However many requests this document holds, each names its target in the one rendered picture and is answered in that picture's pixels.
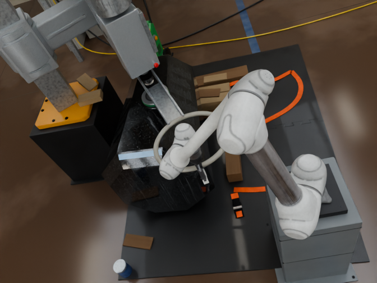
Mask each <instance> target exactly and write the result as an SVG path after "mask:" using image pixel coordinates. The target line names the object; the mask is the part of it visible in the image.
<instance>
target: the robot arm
mask: <svg viewBox="0 0 377 283"><path fill-rule="evenodd" d="M274 85H275V81H274V76H273V75H272V73H271V72H269V71H268V70H263V69H259V70H255V71H252V72H250V73H248V74H247V75H245V76H244V77H243V78H241V79H240V80H239V81H238V82H236V83H235V85H234V86H233V88H232V89H231V90H230V91H229V92H228V94H227V95H226V97H225V98H224V99H223V100H222V102H221V103H220V105H219V106H218V107H217V108H216V109H215V110H214V111H213V112H212V113H211V115H210V116H209V117H208V118H207V119H206V120H205V122H204V123H203V124H202V125H201V126H200V128H199V129H198V130H197V132H195V130H194V129H193V128H192V126H191V125H190V124H186V123H182V124H179V125H177V126H176V128H175V132H174V135H175V137H174V142H173V144H172V146H171V147H170V148H169V150H168V151H167V153H166V154H165V156H164V157H163V159H162V161H161V163H160V166H159V172H160V174H161V175H162V176H163V177H164V178H165V179H168V180H173V179H175V178H176V177H177V176H178V175H179V174H180V173H181V172H182V171H183V170H184V168H185V167H186V166H187V165H188V163H189V162H191V163H193V164H195V167H196V168H197V171H198V172H199V174H200V176H201V179H202V181H203V183H204V184H207V183H209V181H208V178H207V175H206V172H205V170H204V168H203V166H202V163H201V160H202V158H203V156H202V154H201V152H202V151H201V148H200V146H201V145H202V144H203V142H204V141H206V140H207V138H208V137H210V135H211V134H212V133H213V132H214V131H215V130H216V129H217V141H218V144H219V146H220V147H221V148H222V149H223V150H224V151H225V152H227V153H230V154H234V155H240V154H245V155H246V156H247V157H248V159H249V160H250V161H251V163H252V164H253V165H254V167H255V168H256V170H257V171H258V173H259V174H260V175H261V177H262V178H263V179H264V181H265V182H266V183H267V185H268V186H269V187H270V189H271V190H272V192H273V193H274V195H275V196H276V198H275V206H276V208H277V211H278V216H279V224H280V226H281V229H282V231H283V232H284V233H285V234H286V235H287V236H289V237H291V238H294V239H300V240H302V239H306V238H308V237H309V236H310V235H311V234H312V233H313V232H314V230H315V228H316V226H317V223H318V219H319V214H320V208H321V204H322V203H328V204H329V203H331V202H332V199H331V197H330V196H329V194H328V192H327V189H326V187H325V184H326V181H327V168H326V166H325V164H324V162H323V161H322V160H321V159H320V158H319V157H318V156H315V155H312V154H303V155H301V156H299V157H297V158H296V159H295V161H294V162H293V164H292V166H291V174H290V173H289V171H288V170H287V168H286V166H285V165H284V163H283V162H282V160H281V158H280V157H279V155H278V153H277V152H276V151H275V149H274V147H273V146H272V144H271V142H270V141H269V139H268V131H267V128H266V123H265V117H264V115H263V113H264V109H265V106H266V103H267V101H268V98H269V96H268V95H269V94H270V93H271V92H272V90H273V88H274Z"/></svg>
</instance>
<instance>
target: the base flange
mask: <svg viewBox="0 0 377 283"><path fill-rule="evenodd" d="M92 79H93V80H94V81H95V82H96V83H97V84H99V82H98V81H97V79H95V78H92ZM69 84H70V86H71V88H72V89H73V90H74V92H75V94H76V96H77V98H78V97H79V95H81V94H84V93H88V92H89V91H88V90H87V89H85V88H84V87H83V86H82V85H80V84H79V83H78V81H77V82H74V83H69ZM97 88H98V86H96V87H95V88H94V89H92V90H91V91H94V90H97ZM91 91H90V92H91ZM92 106H93V104H90V105H87V106H83V107H80V106H79V105H78V103H75V104H73V105H71V106H70V107H68V108H66V109H64V110H63V111H61V112H58V111H57V110H56V108H55V107H54V106H53V105H52V104H51V102H50V101H49V100H48V98H47V97H46V98H45V100H44V103H43V105H42V108H41V110H40V113H39V116H38V118H37V120H36V123H35V125H36V126H37V128H38V129H46V128H49V127H55V126H61V125H67V124H72V123H76V122H82V121H86V120H87V119H88V118H89V117H90V113H91V109H92Z"/></svg>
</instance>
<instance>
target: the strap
mask: <svg viewBox="0 0 377 283"><path fill-rule="evenodd" d="M289 74H292V76H293V77H294V78H295V79H296V80H297V82H298V94H297V97H296V98H295V100H294V101H293V102H292V103H291V104H290V105H289V106H287V107H286V108H285V109H283V110H281V111H280V112H278V113H276V114H274V115H272V116H270V117H268V118H266V119H265V123H267V122H269V121H271V120H273V119H275V118H277V117H279V116H281V115H282V114H284V113H286V112H287V111H289V110H290V109H291V108H293V107H294V106H295V105H296V104H297V103H298V101H299V100H300V99H301V97H302V94H303V90H304V86H303V82H302V80H301V78H300V77H299V76H298V75H297V74H296V73H295V72H294V70H293V71H291V70H289V71H287V72H285V73H284V74H282V75H280V76H278V77H275V78H274V81H277V80H279V79H281V78H283V77H285V76H287V75H289ZM238 81H239V80H236V81H233V82H231V83H230V86H232V85H235V83H236V82H238ZM262 191H266V190H265V186H262V187H254V188H234V192H262Z"/></svg>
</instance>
